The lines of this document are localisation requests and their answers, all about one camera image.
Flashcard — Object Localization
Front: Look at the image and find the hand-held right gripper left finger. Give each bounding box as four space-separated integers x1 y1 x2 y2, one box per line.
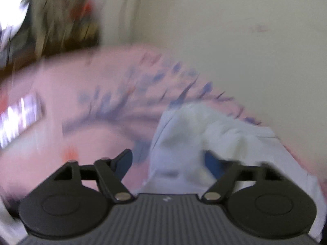
54 149 136 204

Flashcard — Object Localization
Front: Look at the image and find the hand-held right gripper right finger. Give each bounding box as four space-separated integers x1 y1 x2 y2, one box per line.
201 150 284 205

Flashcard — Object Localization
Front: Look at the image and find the white small garment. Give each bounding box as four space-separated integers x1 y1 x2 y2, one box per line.
135 103 326 244

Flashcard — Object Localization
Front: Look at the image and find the pink floral bedsheet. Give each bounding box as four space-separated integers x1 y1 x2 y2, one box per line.
0 43 325 212

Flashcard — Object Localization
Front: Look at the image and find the dark cluttered furniture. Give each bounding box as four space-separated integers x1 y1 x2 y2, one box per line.
0 0 101 74

